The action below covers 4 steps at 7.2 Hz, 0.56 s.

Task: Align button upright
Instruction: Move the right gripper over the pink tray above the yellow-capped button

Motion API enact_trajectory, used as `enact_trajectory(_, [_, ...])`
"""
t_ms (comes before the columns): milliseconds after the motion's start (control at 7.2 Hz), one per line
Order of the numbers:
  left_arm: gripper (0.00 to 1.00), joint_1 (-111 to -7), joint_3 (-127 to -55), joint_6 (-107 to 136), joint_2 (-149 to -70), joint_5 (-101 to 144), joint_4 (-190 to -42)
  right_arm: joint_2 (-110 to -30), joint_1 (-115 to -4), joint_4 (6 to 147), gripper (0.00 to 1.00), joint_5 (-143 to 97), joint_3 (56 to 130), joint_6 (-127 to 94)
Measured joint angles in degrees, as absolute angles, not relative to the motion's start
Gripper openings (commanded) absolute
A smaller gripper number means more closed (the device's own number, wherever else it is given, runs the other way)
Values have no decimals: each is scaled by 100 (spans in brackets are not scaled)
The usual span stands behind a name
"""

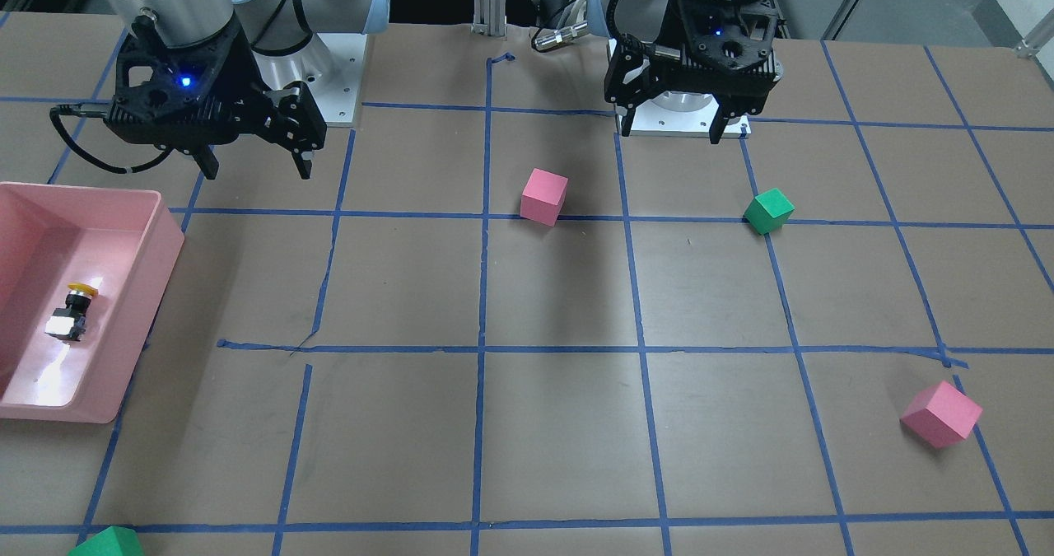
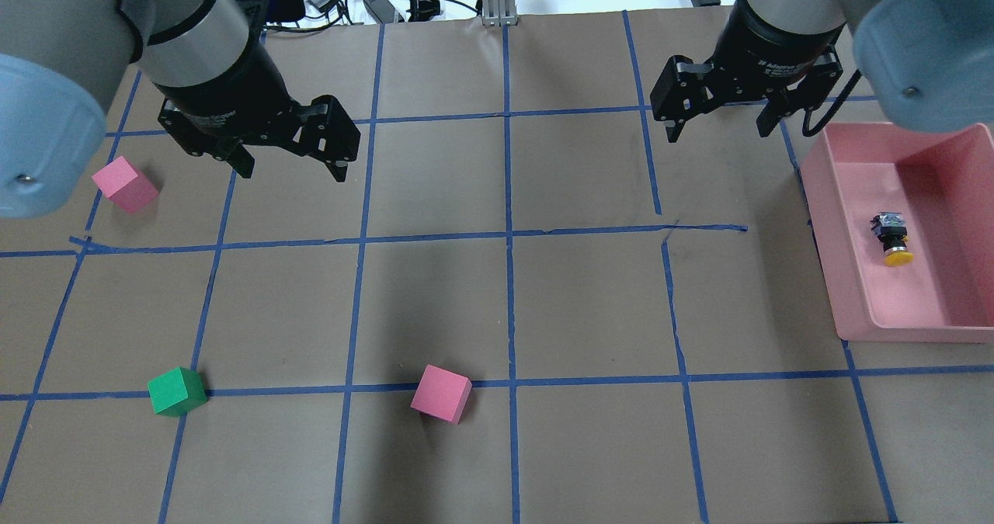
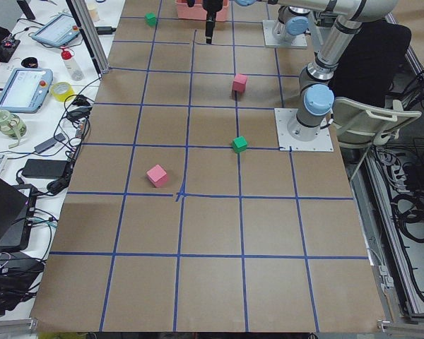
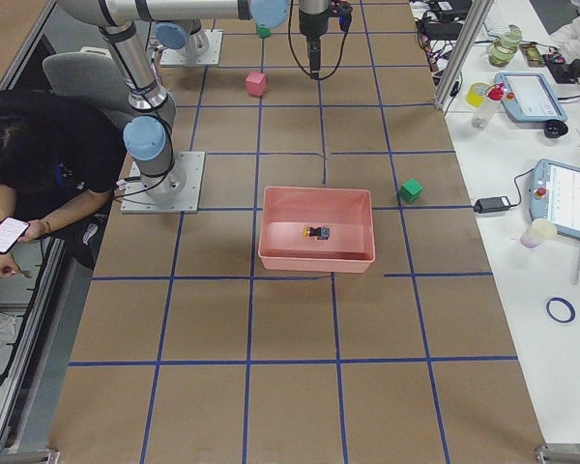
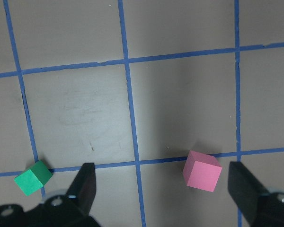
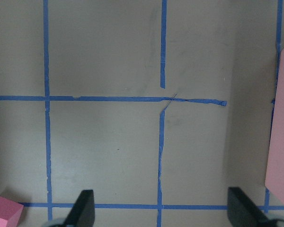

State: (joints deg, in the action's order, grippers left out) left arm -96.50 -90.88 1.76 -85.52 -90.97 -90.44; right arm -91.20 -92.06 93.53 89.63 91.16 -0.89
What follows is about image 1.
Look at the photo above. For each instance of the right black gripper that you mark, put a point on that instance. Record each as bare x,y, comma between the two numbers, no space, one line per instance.
241,70

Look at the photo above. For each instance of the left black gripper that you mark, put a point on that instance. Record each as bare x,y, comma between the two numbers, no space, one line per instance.
665,27

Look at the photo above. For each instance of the yellow push button switch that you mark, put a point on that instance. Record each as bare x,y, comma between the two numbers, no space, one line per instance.
69,322

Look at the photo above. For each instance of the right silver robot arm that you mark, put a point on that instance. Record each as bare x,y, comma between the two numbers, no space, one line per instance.
275,27

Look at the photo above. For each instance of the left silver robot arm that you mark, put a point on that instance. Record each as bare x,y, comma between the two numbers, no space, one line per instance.
640,17

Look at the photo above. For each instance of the green cube near center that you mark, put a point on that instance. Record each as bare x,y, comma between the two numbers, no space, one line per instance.
768,211

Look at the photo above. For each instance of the pink cube near center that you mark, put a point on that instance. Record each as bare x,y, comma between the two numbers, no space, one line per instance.
543,197

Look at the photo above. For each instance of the pink cube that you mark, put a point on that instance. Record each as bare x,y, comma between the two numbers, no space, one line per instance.
543,197
942,415

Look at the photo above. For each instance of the pink plastic bin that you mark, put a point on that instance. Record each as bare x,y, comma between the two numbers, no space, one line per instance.
125,243

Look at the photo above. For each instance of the pink cube far side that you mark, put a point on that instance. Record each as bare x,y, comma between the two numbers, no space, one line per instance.
942,415

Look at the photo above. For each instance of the green cube at corner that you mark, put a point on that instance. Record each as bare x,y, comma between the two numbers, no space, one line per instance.
112,541

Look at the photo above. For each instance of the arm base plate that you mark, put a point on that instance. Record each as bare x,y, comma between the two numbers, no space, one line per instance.
678,114
333,65

